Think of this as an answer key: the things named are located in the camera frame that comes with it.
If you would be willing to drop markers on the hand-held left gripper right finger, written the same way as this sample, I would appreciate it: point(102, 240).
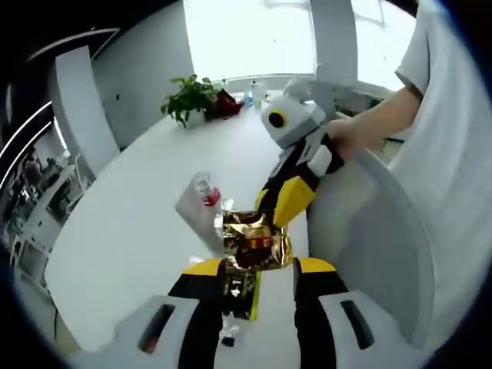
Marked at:
point(311, 319)

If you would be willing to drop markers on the bottles near window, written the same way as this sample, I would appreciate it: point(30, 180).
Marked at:
point(253, 98)

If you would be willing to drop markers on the grey skincare tube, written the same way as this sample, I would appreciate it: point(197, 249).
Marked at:
point(196, 215)

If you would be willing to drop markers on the dark red bag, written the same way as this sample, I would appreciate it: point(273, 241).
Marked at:
point(227, 104)

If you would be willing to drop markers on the gold foil skincare sachet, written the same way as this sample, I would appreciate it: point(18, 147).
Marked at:
point(250, 238)

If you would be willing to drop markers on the white plant pot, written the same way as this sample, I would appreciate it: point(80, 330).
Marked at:
point(195, 119)

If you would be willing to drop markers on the green skincare sachet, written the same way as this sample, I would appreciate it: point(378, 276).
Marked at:
point(240, 296)

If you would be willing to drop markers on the row of white office desks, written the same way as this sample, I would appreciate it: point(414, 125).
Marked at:
point(46, 184)

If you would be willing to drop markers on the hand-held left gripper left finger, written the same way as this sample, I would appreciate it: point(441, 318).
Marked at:
point(201, 326)

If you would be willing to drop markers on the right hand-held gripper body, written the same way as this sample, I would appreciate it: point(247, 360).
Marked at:
point(298, 123)

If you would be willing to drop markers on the green potted plant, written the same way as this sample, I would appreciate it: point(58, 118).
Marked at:
point(188, 96)

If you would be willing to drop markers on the person's right hand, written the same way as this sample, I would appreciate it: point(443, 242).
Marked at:
point(353, 138)

